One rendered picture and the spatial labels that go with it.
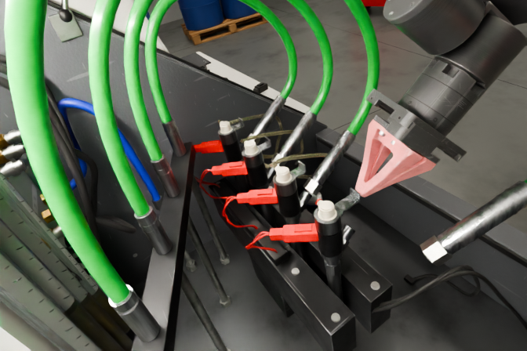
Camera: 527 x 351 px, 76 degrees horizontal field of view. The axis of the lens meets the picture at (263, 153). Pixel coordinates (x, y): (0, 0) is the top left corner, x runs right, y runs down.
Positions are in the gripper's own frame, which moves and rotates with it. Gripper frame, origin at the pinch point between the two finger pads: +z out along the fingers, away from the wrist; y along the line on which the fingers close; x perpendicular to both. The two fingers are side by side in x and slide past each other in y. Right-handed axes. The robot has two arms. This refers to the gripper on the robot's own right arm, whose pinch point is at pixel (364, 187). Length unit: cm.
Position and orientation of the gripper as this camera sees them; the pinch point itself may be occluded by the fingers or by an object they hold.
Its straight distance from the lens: 38.8
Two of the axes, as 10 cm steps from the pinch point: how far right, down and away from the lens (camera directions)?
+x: 3.0, 5.2, -8.0
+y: -7.9, -3.4, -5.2
